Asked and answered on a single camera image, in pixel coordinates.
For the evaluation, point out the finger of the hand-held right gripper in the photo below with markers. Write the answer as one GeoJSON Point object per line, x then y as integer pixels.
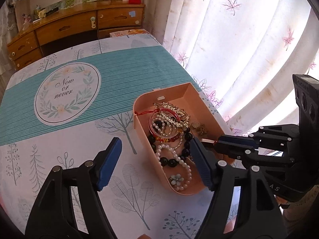
{"type": "Point", "coordinates": [231, 151]}
{"type": "Point", "coordinates": [236, 140]}

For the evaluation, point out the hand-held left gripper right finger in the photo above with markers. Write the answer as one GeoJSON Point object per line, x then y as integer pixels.
{"type": "Point", "coordinates": [201, 164]}

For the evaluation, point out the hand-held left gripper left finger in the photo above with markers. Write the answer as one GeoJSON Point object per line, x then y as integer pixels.
{"type": "Point", "coordinates": [109, 164]}

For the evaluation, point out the pink red bangle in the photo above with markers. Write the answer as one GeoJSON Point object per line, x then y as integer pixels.
{"type": "Point", "coordinates": [152, 129]}

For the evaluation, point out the pink jewelry box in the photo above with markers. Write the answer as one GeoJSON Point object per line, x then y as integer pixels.
{"type": "Point", "coordinates": [174, 91]}

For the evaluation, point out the person's right forearm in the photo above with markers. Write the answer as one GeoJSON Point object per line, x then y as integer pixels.
{"type": "Point", "coordinates": [296, 211]}

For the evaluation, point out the printed tree pattern tablecloth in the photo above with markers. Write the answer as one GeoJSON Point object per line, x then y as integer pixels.
{"type": "Point", "coordinates": [74, 134]}

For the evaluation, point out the floral white curtain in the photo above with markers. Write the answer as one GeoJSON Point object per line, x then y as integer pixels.
{"type": "Point", "coordinates": [236, 42]}

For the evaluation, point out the orange cardboard box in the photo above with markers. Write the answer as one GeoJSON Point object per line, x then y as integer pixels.
{"type": "Point", "coordinates": [129, 32]}

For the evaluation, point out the green white hook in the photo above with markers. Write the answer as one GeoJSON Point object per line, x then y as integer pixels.
{"type": "Point", "coordinates": [93, 22]}

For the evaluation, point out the wooden desk with drawers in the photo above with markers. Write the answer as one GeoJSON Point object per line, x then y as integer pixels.
{"type": "Point", "coordinates": [64, 28]}

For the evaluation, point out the blue sticker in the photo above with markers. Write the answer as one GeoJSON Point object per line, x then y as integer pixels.
{"type": "Point", "coordinates": [132, 14]}

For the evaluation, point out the flat red box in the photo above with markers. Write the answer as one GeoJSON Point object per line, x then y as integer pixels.
{"type": "Point", "coordinates": [134, 1]}

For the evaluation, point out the pink small figurine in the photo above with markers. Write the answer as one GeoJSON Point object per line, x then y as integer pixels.
{"type": "Point", "coordinates": [26, 20]}

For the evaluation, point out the row of green picture cards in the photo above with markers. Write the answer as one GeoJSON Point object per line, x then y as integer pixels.
{"type": "Point", "coordinates": [72, 1]}

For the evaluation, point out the white lace bedspread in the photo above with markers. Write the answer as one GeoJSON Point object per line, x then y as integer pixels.
{"type": "Point", "coordinates": [7, 17]}

